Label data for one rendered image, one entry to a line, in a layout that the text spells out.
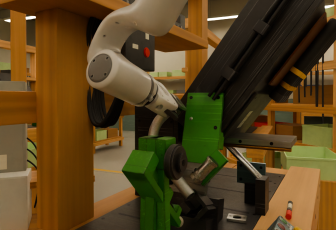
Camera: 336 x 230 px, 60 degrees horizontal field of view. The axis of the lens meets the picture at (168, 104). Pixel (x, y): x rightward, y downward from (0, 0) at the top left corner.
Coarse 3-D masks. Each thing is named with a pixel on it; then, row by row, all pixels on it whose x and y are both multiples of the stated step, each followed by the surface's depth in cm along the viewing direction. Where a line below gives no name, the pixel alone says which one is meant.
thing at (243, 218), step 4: (228, 216) 85; (232, 216) 86; (236, 216) 87; (240, 216) 86; (244, 216) 85; (228, 220) 84; (232, 220) 84; (236, 220) 83; (240, 220) 83; (244, 220) 83
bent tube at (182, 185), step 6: (174, 96) 84; (180, 102) 86; (186, 108) 85; (156, 120) 85; (162, 120) 85; (150, 126) 86; (156, 126) 85; (150, 132) 85; (156, 132) 85; (174, 180) 78; (180, 180) 78; (180, 186) 77; (186, 186) 77; (180, 192) 77; (186, 192) 76; (192, 192) 76; (186, 198) 77
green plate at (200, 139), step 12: (192, 96) 89; (204, 96) 87; (192, 108) 88; (204, 108) 86; (216, 108) 84; (192, 120) 87; (204, 120) 85; (216, 120) 84; (192, 132) 86; (204, 132) 84; (216, 132) 83; (192, 144) 85; (204, 144) 83; (216, 144) 82; (192, 156) 84; (204, 156) 83
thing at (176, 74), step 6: (150, 72) 1032; (156, 72) 1024; (162, 72) 1012; (168, 72) 1018; (174, 72) 995; (180, 72) 988; (156, 78) 1013; (162, 78) 1004; (168, 78) 995; (174, 78) 987; (180, 78) 978; (168, 90) 1006; (174, 90) 1010; (180, 90) 990
